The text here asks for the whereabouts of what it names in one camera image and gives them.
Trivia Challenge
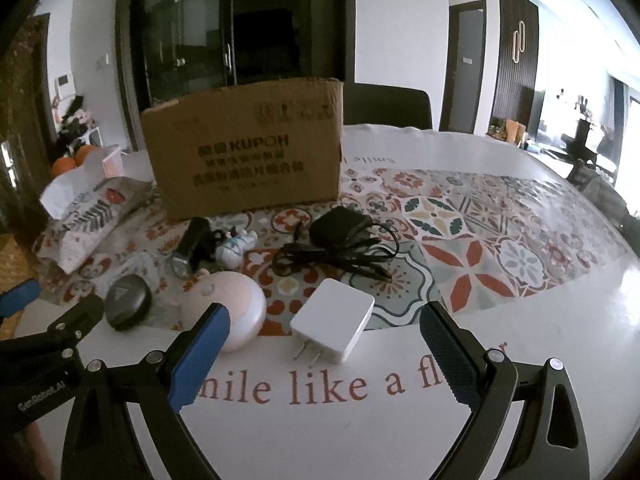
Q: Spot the white astronaut figurine keychain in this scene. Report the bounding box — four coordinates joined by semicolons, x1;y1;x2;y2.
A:
214;227;259;269

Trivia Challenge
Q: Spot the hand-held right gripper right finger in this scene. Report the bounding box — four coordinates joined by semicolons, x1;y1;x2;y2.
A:
419;301;591;480

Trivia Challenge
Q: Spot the grey upholstered chair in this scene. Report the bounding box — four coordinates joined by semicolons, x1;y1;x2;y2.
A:
566;159;640;233

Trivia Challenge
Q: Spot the black power adapter with cable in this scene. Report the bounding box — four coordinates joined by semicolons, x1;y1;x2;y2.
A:
272;206;402;282

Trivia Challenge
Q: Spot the cluttered side shelf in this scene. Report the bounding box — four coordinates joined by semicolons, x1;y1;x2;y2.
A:
49;94;102;157

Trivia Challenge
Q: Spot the brown cardboard box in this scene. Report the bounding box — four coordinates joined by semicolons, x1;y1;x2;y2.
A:
141;77;345;222

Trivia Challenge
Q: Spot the floral tissue pack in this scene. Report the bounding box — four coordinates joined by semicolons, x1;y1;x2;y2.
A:
32;177;157;274

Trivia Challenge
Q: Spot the person's left hand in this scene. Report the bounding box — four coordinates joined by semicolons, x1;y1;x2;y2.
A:
20;421;49;462

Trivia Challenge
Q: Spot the dark glass cabinet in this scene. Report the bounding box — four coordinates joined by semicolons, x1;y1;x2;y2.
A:
116;0;357;153

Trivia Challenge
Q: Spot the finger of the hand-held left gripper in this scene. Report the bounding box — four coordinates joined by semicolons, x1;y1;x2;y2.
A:
0;279;42;319
0;296;105;361

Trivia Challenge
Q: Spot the white wall charger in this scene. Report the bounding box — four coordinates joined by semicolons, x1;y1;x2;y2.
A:
289;278;376;365

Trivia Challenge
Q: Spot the dark interior door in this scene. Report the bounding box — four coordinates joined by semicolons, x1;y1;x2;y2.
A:
446;0;489;135

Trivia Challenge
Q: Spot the patterned tablecloth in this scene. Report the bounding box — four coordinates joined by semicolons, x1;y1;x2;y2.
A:
15;124;640;480

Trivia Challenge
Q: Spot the dark background furniture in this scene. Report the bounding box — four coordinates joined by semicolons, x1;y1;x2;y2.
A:
560;115;616;166

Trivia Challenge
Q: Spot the black chair back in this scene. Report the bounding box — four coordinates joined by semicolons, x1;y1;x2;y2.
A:
344;82;434;129

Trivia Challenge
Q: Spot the black round case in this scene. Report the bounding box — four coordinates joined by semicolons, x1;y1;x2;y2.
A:
104;273;154;332

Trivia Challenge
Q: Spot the white plastic container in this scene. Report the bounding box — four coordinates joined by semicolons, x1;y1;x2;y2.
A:
84;144;127;182

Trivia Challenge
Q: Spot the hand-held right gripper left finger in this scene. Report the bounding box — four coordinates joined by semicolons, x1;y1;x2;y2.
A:
60;302;231;480

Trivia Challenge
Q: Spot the dark slatted wall panel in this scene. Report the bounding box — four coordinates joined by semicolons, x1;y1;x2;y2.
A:
491;0;542;127

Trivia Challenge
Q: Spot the pink round gadget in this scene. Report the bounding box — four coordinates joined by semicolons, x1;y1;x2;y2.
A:
182;270;268;354

